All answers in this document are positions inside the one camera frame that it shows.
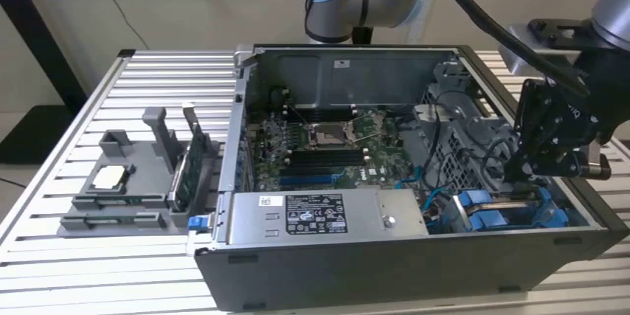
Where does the green Dell motherboard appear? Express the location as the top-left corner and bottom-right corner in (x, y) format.
(243, 106), (419, 193)

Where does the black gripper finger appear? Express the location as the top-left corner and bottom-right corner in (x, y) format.
(529, 128), (590, 178)
(506, 78), (551, 183)

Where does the green graphics card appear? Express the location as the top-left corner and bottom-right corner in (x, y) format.
(166, 103), (211, 215)

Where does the black RAM slot bank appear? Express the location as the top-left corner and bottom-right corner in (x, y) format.
(290, 148), (370, 168)
(283, 103), (361, 121)

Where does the black and grey PC case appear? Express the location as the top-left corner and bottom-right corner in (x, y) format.
(186, 42), (630, 312)

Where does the small cylindrical wrist camera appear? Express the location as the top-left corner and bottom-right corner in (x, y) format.
(573, 144), (614, 181)

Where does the black stand with base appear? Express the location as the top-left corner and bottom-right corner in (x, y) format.
(0, 0), (90, 165)

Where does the blue case latch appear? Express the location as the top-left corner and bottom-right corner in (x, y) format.
(188, 214), (212, 234)

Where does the black expansion slot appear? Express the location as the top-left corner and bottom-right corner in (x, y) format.
(278, 181), (341, 189)

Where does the thin black case wire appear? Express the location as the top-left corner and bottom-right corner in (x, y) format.
(422, 89), (477, 193)

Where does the metal disk bay cage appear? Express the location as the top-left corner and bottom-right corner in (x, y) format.
(411, 60), (591, 237)

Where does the green RAM stick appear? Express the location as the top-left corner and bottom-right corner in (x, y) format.
(92, 195), (167, 206)

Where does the black camera bracket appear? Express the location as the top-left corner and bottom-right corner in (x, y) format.
(527, 18), (594, 52)

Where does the black disk power wire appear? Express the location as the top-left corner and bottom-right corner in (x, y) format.
(481, 134), (523, 193)

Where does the blue disk wire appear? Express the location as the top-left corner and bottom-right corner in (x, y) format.
(397, 167), (447, 229)

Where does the grey parts rack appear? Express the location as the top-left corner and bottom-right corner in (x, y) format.
(59, 106), (231, 238)

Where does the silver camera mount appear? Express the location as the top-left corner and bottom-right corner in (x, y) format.
(497, 23), (547, 78)

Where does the CPU socket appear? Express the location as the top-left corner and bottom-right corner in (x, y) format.
(307, 122), (355, 146)

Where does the silver CPU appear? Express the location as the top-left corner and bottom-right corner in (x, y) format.
(92, 166), (127, 187)

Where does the grey power supply unit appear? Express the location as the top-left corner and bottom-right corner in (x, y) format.
(223, 187), (429, 246)

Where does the blue expansion slot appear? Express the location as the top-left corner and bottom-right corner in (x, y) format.
(279, 174), (346, 183)

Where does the metal socket cover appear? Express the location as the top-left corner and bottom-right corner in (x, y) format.
(347, 114), (386, 142)

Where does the thin wire locking lever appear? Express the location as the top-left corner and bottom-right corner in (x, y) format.
(287, 103), (313, 127)

